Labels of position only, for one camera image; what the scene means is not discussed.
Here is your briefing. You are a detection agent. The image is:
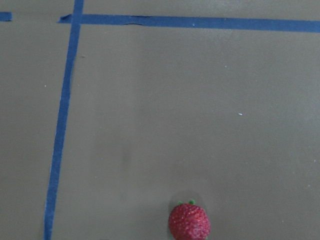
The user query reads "red strawberry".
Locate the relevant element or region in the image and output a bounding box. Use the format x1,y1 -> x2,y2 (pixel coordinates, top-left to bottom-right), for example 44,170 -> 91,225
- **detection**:
168,200 -> 211,240

